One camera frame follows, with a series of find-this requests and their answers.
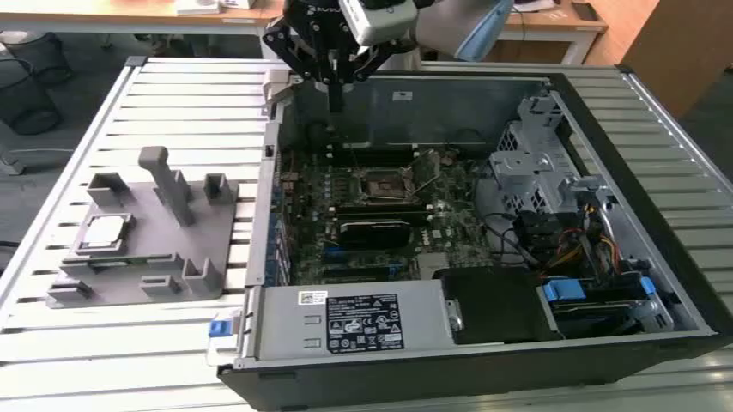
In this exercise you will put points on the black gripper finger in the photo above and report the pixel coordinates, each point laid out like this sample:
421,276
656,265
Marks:
286,43
375,60

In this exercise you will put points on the black RAM slot bank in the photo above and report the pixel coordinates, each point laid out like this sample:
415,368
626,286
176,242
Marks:
378,212
343,156

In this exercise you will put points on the black phone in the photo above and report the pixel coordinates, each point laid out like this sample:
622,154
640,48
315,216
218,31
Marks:
585,12

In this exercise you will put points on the black graphics card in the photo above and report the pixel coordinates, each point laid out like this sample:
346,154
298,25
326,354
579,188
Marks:
375,236

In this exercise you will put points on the black open PC case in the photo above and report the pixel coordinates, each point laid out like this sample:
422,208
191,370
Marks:
401,386

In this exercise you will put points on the grey plastic parts rack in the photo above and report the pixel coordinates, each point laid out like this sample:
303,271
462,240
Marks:
143,257

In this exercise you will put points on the brown wooden cabinet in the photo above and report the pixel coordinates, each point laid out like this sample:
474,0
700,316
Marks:
676,43

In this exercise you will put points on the grey power supply black label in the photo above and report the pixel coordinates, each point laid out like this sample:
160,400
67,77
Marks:
286,317

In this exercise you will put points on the green RAM stick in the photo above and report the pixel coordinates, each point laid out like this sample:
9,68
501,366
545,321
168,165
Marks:
138,259

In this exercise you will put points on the blue disk carrier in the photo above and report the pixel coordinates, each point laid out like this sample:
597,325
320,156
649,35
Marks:
563,292

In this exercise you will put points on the silver socket locking lever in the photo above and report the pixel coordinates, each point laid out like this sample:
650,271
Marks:
430,181
355,159

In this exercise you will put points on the silver metal drive cage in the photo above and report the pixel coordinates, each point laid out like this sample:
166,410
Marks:
526,171

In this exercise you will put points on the black mesh waste bin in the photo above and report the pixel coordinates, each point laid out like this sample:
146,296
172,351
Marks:
51,56
28,107

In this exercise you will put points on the grey case release latch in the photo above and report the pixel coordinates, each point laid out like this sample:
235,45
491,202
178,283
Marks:
278,81

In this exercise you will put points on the black CPU socket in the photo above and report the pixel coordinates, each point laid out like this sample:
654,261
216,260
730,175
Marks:
381,189

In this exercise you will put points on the white furniture foot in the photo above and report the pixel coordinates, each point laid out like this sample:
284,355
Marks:
11,161

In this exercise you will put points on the small white box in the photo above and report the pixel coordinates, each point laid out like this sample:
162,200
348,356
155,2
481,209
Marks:
235,3

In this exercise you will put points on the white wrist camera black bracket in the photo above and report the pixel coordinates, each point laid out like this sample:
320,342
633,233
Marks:
381,21

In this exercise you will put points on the silver green CPU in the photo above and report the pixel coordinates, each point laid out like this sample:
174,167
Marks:
104,232

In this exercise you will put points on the green motherboard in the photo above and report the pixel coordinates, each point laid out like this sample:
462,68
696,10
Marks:
458,206

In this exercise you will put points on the blue case latch clip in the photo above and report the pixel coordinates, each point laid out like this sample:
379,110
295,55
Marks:
222,329

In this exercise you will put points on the silver finned heatsink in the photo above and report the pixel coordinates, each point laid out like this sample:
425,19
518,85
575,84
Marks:
431,264

